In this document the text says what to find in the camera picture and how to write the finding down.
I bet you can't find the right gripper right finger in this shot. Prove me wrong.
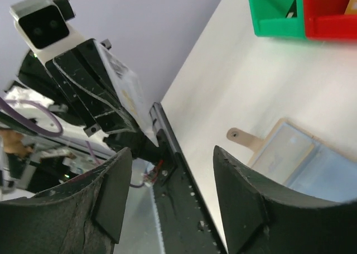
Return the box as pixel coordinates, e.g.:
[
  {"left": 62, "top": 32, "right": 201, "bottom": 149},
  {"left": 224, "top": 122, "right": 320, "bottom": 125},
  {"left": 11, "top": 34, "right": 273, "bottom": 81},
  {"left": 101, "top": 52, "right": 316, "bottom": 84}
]
[{"left": 213, "top": 146, "right": 356, "bottom": 253}]

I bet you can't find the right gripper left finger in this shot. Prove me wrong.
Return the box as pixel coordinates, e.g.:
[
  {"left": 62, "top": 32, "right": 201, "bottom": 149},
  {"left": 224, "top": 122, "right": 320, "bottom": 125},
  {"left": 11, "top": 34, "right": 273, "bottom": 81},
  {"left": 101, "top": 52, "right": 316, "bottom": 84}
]
[{"left": 1, "top": 148, "right": 132, "bottom": 253}]

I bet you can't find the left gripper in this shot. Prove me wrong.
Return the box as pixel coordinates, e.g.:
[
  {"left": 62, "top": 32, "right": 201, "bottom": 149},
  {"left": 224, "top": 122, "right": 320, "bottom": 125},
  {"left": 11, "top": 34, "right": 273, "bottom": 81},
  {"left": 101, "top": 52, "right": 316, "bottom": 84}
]
[{"left": 18, "top": 39, "right": 139, "bottom": 136}]

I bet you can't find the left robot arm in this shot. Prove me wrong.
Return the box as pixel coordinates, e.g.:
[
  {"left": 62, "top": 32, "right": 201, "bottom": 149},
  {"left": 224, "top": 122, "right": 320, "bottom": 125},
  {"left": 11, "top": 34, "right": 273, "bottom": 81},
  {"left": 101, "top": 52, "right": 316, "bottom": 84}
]
[{"left": 18, "top": 39, "right": 163, "bottom": 162}]

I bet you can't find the black cards stack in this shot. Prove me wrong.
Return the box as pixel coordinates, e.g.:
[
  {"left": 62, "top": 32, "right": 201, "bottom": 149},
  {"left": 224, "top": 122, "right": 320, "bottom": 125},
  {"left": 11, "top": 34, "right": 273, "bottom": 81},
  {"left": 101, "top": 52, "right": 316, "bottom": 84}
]
[{"left": 286, "top": 0, "right": 297, "bottom": 18}]

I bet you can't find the green plastic bin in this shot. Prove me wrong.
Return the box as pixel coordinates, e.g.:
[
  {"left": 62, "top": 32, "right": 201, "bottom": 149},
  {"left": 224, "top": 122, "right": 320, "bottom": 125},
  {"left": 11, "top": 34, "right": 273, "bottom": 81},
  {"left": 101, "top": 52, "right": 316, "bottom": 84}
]
[{"left": 249, "top": 0, "right": 307, "bottom": 40}]

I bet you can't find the red plastic bin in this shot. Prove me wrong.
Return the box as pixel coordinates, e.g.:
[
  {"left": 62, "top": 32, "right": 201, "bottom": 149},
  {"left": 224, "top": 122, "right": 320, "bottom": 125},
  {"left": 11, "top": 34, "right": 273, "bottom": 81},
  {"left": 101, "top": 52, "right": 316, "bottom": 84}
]
[{"left": 303, "top": 0, "right": 356, "bottom": 41}]

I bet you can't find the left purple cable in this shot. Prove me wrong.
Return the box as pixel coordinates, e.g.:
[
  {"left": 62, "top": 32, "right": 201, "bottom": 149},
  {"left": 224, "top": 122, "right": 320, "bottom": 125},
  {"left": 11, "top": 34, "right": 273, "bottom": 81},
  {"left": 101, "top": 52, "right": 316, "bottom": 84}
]
[{"left": 0, "top": 0, "right": 146, "bottom": 188}]

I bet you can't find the grey slotted cable duct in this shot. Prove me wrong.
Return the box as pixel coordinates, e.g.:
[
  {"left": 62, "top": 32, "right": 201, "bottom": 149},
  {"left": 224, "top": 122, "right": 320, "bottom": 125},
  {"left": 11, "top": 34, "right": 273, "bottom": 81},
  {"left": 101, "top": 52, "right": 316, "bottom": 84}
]
[{"left": 149, "top": 187, "right": 166, "bottom": 254}]

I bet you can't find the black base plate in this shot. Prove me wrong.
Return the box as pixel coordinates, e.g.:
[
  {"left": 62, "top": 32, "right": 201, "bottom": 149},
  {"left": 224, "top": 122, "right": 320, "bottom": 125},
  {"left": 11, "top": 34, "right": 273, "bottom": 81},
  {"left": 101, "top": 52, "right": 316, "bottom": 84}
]
[{"left": 150, "top": 103, "right": 226, "bottom": 254}]

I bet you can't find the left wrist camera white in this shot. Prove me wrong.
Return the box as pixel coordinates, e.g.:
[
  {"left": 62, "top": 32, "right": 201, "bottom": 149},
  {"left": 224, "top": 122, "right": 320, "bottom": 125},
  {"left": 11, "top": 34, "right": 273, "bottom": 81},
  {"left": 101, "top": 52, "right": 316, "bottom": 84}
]
[{"left": 9, "top": 0, "right": 85, "bottom": 65}]

